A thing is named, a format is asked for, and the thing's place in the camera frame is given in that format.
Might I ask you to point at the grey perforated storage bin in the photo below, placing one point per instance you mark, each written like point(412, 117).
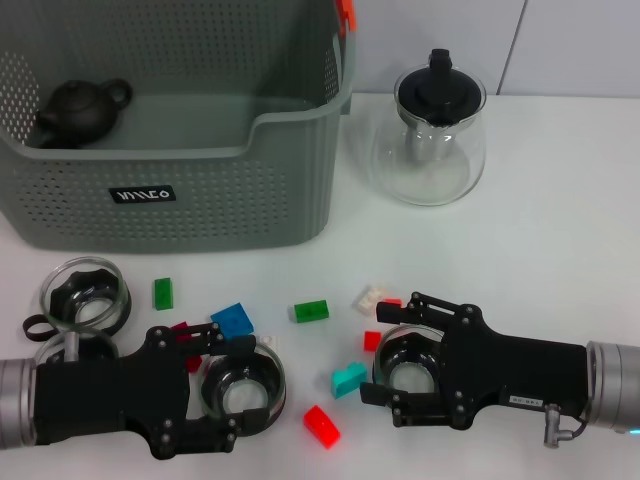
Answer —
point(200, 200)

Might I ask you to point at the blue square toy brick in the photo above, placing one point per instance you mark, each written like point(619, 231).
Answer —
point(232, 322)

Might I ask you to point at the dark clay teapot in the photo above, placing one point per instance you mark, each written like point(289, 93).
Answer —
point(80, 112)

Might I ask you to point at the white translucent toy brick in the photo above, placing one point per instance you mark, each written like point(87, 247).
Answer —
point(365, 299)
point(268, 342)

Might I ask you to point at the bright red sloped toy brick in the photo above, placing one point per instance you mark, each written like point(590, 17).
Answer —
point(322, 425)

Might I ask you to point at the teal toy brick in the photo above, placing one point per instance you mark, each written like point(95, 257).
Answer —
point(345, 382)

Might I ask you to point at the small red toy brick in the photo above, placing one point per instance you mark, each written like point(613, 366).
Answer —
point(393, 302)
point(371, 341)

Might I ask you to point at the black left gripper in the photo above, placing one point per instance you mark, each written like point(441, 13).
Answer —
point(110, 395)

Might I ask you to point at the long dark red toy brick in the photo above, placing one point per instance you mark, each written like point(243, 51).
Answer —
point(194, 363)

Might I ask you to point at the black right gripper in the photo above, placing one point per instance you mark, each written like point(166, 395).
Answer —
point(515, 370)

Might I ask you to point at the green translucent toy brick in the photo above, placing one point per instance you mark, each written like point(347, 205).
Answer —
point(163, 295)
point(310, 312)

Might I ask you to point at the clear glass teapot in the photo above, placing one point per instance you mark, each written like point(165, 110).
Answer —
point(430, 175)

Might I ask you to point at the glass teacup with black holder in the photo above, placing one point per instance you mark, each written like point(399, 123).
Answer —
point(97, 342)
point(75, 290)
point(407, 372)
point(240, 395)

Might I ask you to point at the black teapot lid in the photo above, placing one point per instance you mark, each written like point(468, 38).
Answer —
point(440, 90)

